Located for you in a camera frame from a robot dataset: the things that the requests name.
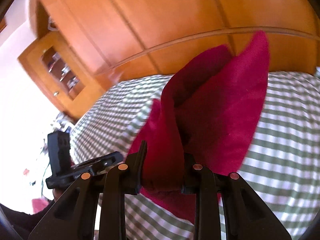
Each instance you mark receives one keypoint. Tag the wooden shelf cabinet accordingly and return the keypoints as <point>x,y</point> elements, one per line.
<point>60,75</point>

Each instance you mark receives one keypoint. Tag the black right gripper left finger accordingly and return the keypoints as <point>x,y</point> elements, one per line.
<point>74,215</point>

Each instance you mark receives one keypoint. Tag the wooden wall panelling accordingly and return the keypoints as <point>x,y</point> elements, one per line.
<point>107,33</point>

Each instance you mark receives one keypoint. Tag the green white checkered bedsheet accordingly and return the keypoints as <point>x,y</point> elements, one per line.
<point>282,164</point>

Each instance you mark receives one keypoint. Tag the magenta red cloth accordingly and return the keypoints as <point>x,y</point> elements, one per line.
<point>209,109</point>

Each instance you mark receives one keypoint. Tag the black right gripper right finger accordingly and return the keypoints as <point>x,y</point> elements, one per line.
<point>246,214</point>

